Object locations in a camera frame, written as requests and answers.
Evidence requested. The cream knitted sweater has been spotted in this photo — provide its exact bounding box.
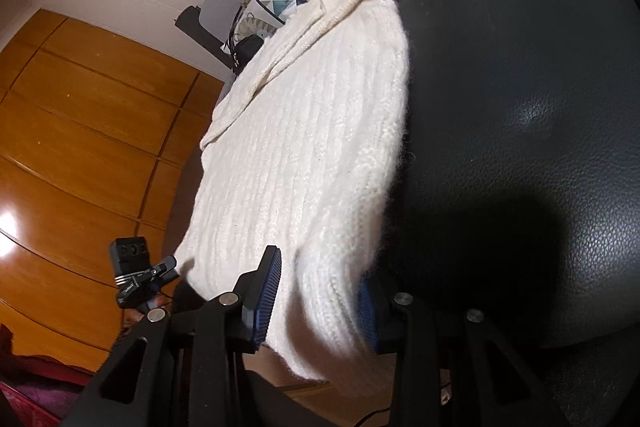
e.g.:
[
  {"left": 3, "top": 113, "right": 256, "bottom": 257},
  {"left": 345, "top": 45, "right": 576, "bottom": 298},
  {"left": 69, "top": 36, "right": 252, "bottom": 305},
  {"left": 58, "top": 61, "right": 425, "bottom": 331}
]
[{"left": 176, "top": 0, "right": 409, "bottom": 395}]

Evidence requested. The black handbag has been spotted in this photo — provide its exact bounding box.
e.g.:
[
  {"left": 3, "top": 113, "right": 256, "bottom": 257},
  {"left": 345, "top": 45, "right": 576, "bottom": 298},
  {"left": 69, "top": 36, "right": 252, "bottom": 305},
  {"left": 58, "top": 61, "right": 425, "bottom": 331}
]
[{"left": 229, "top": 35, "right": 264, "bottom": 75}]

